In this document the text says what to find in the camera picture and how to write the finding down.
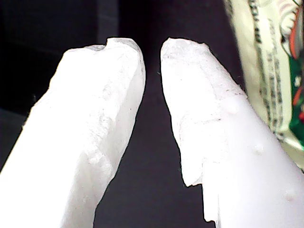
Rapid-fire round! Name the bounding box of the snack bar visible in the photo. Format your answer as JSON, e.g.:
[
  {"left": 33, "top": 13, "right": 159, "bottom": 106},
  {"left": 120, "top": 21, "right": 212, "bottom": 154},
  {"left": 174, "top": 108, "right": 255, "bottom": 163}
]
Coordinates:
[{"left": 223, "top": 0, "right": 304, "bottom": 171}]

